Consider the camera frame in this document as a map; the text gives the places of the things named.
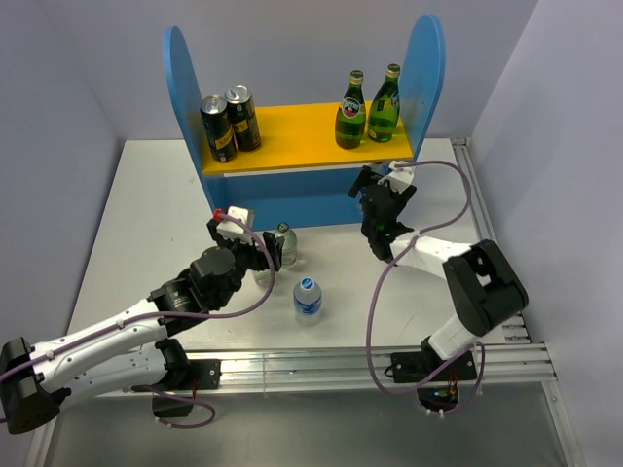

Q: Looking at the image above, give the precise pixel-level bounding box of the clear chang bottle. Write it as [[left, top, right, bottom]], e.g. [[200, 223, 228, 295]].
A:
[[252, 269, 278, 288], [275, 222, 298, 268]]

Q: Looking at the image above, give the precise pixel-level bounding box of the clear Chang bottle front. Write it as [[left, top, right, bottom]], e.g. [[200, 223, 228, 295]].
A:
[[252, 269, 278, 288]]

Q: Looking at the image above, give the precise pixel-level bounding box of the green Perrier bottle red label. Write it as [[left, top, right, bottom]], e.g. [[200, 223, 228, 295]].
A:
[[335, 70, 367, 150]]

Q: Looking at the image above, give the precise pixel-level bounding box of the green Perrier bottle yellow label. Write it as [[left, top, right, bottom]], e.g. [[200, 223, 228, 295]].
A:
[[368, 63, 401, 143]]

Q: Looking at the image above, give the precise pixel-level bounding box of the water bottle blue label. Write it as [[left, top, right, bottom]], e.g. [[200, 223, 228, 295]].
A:
[[293, 277, 322, 326]]

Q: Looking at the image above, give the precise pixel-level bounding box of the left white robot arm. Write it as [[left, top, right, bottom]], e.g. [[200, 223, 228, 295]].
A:
[[1, 215, 284, 435]]

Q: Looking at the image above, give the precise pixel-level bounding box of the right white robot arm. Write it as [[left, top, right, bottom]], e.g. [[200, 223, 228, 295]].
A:
[[348, 162, 529, 387]]

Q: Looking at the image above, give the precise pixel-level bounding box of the blue and yellow shelf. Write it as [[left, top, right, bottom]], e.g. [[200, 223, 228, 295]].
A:
[[164, 15, 446, 230]]

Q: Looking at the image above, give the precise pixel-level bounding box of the front black gold can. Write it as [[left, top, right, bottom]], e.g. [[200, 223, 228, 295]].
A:
[[200, 94, 237, 162]]

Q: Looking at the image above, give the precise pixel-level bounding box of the black gold can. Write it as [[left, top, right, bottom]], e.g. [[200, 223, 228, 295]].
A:
[[225, 85, 261, 152], [200, 94, 237, 162]]

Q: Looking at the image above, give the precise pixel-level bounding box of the rear black gold can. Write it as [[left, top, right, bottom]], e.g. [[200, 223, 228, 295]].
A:
[[225, 85, 261, 152]]

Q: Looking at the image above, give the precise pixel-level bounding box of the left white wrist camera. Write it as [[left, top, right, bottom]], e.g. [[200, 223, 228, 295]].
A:
[[213, 206, 254, 244]]

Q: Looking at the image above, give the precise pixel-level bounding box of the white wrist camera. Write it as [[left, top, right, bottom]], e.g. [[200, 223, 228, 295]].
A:
[[377, 161, 415, 194], [213, 206, 254, 244]]

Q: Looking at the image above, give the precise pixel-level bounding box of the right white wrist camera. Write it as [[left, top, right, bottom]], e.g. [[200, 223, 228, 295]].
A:
[[377, 161, 415, 194]]

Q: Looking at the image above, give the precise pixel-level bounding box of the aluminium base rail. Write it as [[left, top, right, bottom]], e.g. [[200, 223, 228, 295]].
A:
[[43, 342, 559, 398]]

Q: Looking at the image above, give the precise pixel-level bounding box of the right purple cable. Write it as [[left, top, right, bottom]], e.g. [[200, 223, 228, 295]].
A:
[[365, 161, 487, 414]]

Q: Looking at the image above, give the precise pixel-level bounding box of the aluminium side rail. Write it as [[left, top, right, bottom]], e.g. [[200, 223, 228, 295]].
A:
[[451, 138, 532, 344]]

